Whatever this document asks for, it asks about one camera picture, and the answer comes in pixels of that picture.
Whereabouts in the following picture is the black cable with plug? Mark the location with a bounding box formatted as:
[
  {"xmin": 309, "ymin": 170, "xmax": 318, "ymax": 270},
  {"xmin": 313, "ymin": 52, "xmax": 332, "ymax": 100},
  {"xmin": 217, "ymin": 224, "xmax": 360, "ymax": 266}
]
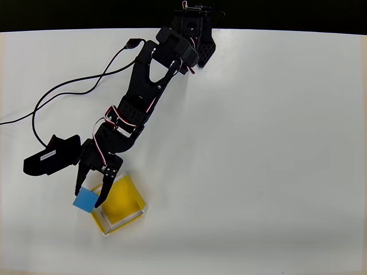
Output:
[{"xmin": 0, "ymin": 38, "xmax": 147, "ymax": 125}]

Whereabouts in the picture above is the yellow open box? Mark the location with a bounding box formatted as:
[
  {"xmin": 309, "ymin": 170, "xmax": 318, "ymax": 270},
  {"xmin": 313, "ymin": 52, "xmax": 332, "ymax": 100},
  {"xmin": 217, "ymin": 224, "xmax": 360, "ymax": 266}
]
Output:
[{"xmin": 83, "ymin": 170, "xmax": 149, "ymax": 237}]

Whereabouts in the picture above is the black gripper-mounted camera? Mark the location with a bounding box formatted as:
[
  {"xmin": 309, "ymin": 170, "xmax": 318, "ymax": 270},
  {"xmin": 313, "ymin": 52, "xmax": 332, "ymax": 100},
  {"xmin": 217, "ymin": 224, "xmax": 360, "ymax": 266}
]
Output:
[{"xmin": 22, "ymin": 133, "xmax": 83, "ymax": 177}]

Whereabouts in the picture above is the blue cube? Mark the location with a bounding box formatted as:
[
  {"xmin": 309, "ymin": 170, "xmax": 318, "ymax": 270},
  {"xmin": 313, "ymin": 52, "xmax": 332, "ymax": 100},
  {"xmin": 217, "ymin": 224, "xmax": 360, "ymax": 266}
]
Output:
[{"xmin": 72, "ymin": 187, "xmax": 100, "ymax": 214}]

